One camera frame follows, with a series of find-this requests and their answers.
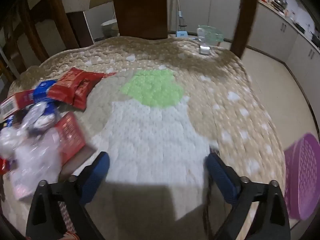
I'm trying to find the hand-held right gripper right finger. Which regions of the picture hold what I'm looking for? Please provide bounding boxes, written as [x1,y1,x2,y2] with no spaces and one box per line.
[205,152,292,240]

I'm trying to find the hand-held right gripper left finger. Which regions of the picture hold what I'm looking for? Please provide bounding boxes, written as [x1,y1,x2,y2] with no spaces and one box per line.
[25,151,110,240]

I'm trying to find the red cardboard box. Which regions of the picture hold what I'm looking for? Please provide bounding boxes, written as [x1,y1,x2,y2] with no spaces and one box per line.
[55,112,87,165]

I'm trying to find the clear plastic bag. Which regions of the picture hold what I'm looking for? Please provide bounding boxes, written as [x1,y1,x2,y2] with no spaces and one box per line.
[10,127,63,200]

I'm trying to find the purple plastic basket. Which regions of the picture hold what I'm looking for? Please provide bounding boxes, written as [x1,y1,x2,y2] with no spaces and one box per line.
[284,133,320,220]

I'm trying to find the red snack packet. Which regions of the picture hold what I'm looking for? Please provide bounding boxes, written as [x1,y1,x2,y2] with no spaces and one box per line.
[72,71,118,110]
[47,67,85,105]

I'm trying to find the white plastic bag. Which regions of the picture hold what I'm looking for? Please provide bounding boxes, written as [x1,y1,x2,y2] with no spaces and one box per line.
[0,126,20,160]

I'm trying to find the blue white carton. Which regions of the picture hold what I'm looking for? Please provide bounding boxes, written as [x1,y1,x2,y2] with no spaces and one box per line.
[34,80,59,103]

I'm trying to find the red box with white label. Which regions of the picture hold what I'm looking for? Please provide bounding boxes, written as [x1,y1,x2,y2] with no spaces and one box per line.
[0,91,34,119]

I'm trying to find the quilted patterned blanket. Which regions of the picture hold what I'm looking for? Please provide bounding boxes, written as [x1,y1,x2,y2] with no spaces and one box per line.
[0,36,287,240]

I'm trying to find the small red wrapper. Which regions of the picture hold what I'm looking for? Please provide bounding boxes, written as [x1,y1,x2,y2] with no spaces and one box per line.
[0,157,10,175]

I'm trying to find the bucket with green bag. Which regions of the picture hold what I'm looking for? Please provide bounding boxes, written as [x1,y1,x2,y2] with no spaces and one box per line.
[197,24,225,43]

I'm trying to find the white plastic bucket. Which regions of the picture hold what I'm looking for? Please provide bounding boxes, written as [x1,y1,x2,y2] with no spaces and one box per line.
[101,19,119,40]

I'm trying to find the blue flat mop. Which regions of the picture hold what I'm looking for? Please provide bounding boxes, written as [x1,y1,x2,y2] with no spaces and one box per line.
[172,0,189,38]

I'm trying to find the grey kitchen cabinets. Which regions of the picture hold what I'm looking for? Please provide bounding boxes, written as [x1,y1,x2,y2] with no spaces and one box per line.
[167,0,320,98]

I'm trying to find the dark wooden chair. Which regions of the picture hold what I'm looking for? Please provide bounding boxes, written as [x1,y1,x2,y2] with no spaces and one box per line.
[0,0,50,80]

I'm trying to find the wooden chair with holed slat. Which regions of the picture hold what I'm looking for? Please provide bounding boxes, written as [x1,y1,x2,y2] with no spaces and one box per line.
[45,0,260,58]

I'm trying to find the row of countertop kitchenware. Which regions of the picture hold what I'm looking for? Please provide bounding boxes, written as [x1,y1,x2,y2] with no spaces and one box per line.
[259,0,320,52]

